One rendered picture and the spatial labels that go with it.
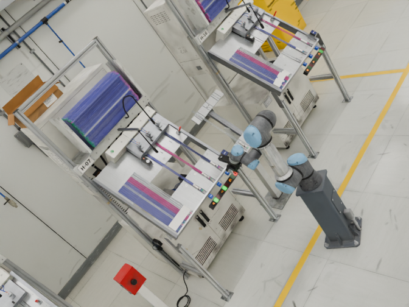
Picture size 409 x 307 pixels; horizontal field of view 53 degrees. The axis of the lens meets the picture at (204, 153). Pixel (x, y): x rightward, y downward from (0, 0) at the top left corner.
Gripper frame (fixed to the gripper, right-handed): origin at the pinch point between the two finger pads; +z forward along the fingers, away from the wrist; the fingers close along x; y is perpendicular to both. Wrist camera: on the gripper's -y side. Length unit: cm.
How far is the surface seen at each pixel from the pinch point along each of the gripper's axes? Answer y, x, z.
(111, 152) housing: -74, -38, -3
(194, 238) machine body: 2, -41, 53
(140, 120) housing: -74, -5, -3
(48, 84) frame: -122, -35, -40
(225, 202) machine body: 6, -1, 56
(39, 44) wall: -230, 32, 57
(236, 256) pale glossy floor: 37, -30, 67
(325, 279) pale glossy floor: 93, -25, 9
